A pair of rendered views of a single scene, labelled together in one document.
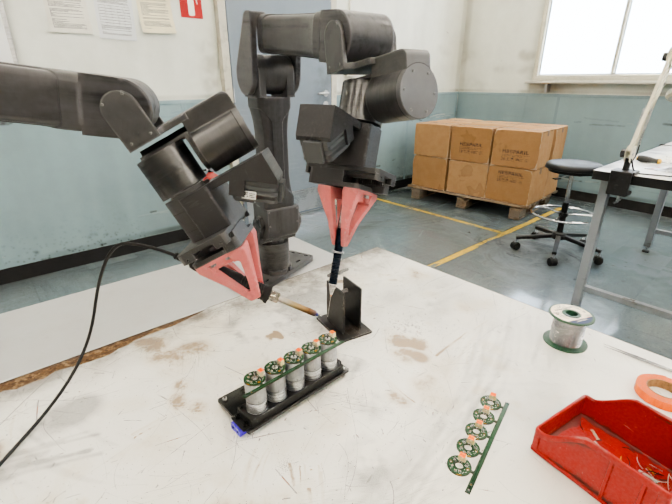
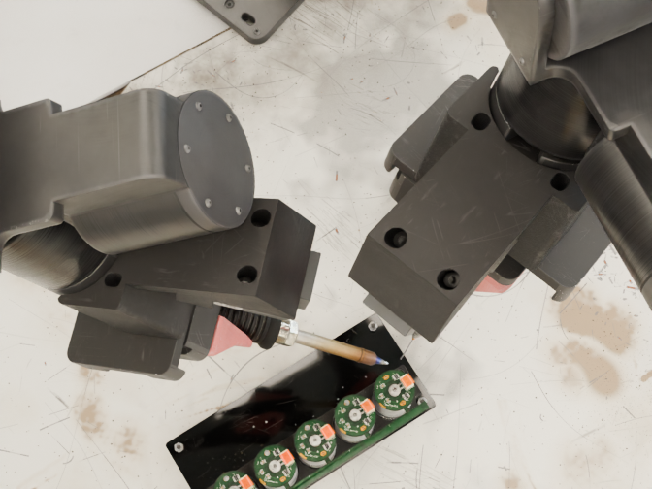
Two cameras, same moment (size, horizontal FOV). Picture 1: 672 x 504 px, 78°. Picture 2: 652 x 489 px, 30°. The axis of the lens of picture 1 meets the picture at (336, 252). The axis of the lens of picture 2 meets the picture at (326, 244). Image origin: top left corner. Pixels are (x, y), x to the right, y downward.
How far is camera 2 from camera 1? 54 cm
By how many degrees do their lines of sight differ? 53
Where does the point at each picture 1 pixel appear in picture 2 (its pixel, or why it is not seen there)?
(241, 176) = (206, 298)
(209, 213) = (132, 324)
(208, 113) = (114, 197)
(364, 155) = (539, 255)
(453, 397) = not seen: outside the picture
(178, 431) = not seen: outside the picture
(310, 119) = (389, 279)
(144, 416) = (33, 446)
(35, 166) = not seen: outside the picture
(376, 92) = (603, 209)
